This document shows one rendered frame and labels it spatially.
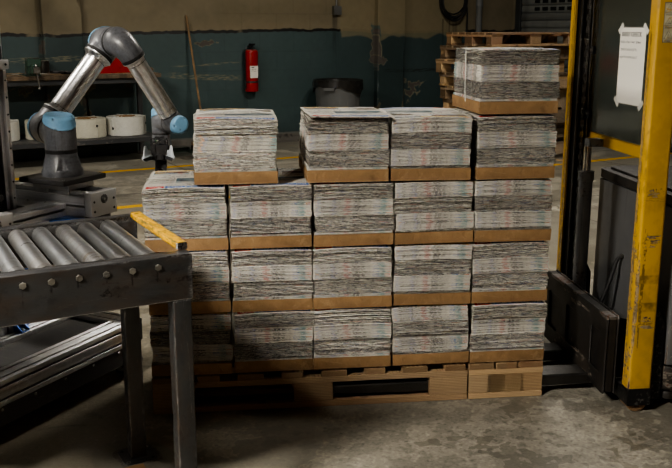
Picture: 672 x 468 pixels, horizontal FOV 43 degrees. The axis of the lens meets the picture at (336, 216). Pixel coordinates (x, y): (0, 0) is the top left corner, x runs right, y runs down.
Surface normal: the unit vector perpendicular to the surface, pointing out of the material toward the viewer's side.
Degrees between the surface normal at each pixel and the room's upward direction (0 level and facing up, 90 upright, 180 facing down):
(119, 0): 90
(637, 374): 90
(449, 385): 90
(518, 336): 91
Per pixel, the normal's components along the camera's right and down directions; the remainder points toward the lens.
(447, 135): 0.09, 0.21
